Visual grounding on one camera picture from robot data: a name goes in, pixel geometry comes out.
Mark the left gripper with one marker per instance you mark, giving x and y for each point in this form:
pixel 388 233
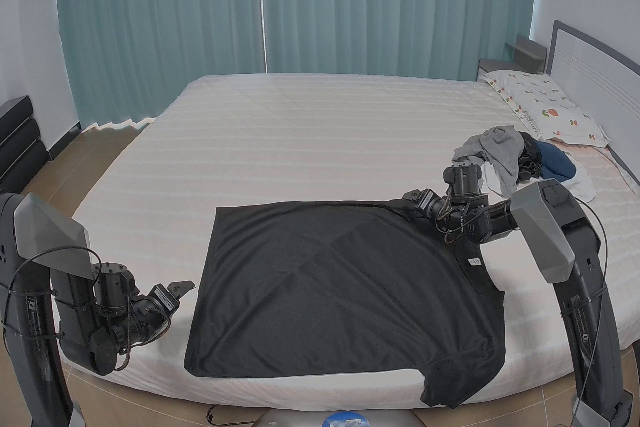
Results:
pixel 155 315

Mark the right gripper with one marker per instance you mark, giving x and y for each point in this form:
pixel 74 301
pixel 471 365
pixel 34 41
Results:
pixel 435 207

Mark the black T-shirt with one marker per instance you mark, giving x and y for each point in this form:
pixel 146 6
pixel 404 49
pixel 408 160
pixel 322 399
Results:
pixel 325 290

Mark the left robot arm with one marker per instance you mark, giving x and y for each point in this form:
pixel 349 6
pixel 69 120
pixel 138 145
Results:
pixel 35 315

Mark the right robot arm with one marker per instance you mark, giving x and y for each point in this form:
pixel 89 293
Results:
pixel 545 225

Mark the pile of clothes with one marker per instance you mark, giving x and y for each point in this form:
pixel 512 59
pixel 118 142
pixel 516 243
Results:
pixel 500 150

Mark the bed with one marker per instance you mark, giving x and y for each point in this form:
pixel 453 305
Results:
pixel 300 140

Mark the white printed pillow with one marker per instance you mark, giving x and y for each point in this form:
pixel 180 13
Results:
pixel 545 104

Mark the grey bedside table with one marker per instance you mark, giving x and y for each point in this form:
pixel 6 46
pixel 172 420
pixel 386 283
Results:
pixel 525 49

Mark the black chest of drawers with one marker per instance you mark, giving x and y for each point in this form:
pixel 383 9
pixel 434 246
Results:
pixel 20 145

